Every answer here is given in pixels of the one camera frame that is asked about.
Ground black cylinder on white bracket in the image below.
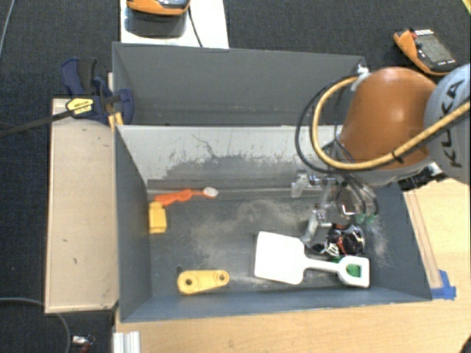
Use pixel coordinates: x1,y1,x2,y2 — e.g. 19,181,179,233
397,162,448,193

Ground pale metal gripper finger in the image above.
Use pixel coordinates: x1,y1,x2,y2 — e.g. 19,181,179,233
300,210,328,246
291,173,320,199

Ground yellow block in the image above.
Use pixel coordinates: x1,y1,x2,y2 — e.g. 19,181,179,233
148,201,168,235

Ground orange toothbrush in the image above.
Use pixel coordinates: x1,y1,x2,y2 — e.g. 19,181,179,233
153,186,219,207

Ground black and red crumpled packet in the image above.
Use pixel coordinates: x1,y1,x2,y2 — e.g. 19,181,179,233
312,224,366,257

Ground grey metal bin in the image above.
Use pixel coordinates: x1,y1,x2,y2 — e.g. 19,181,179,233
111,41,433,323

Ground pale wood board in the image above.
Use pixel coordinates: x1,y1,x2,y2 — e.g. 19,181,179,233
44,97,121,314

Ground white toy shovel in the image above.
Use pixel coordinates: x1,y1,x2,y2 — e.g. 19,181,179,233
253,230,371,289

